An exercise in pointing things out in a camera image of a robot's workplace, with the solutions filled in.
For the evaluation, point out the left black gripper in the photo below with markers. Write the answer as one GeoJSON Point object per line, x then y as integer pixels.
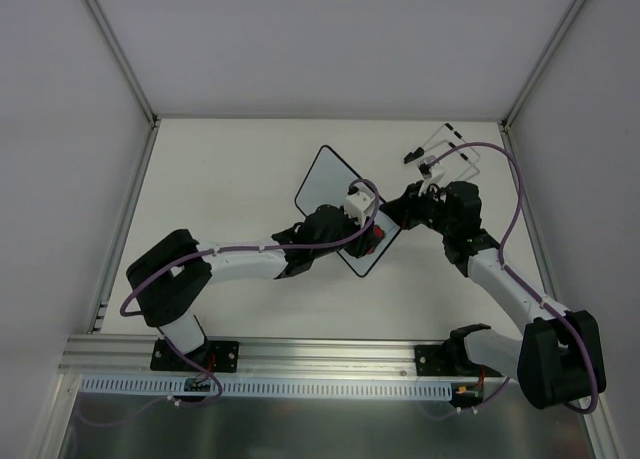
{"type": "Point", "coordinates": [361, 240]}

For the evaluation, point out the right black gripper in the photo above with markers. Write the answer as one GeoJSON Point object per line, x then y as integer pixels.
{"type": "Point", "coordinates": [415, 205]}

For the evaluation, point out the red bone-shaped eraser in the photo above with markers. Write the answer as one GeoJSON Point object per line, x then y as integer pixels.
{"type": "Point", "coordinates": [379, 232]}

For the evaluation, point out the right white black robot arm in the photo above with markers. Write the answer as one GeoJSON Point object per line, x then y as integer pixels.
{"type": "Point", "coordinates": [558, 360]}

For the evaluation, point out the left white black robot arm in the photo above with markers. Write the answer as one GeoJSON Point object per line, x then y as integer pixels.
{"type": "Point", "coordinates": [167, 280]}

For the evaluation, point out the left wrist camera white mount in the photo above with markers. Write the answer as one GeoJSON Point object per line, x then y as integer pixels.
{"type": "Point", "coordinates": [358, 205]}

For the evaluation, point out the wire whiteboard stand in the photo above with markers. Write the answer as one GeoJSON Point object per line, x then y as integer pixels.
{"type": "Point", "coordinates": [459, 165]}

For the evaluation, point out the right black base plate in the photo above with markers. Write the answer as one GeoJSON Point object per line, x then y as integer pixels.
{"type": "Point", "coordinates": [440, 360]}

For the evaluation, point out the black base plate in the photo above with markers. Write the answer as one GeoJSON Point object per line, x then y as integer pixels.
{"type": "Point", "coordinates": [440, 360]}
{"type": "Point", "coordinates": [213, 355]}

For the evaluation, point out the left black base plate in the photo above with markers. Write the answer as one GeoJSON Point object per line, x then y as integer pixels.
{"type": "Point", "coordinates": [213, 355]}

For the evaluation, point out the aluminium mounting rail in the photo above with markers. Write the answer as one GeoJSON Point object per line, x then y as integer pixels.
{"type": "Point", "coordinates": [266, 358]}

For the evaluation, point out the left aluminium frame post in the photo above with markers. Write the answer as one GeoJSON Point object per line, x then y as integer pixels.
{"type": "Point", "coordinates": [116, 51]}

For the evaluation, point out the aluminium frame post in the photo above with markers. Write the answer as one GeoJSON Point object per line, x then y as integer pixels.
{"type": "Point", "coordinates": [551, 47]}
{"type": "Point", "coordinates": [116, 51]}

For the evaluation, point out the white slotted cable duct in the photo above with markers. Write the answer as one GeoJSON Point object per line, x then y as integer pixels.
{"type": "Point", "coordinates": [269, 387]}

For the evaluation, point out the right aluminium frame post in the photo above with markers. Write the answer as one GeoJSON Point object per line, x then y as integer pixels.
{"type": "Point", "coordinates": [551, 47]}

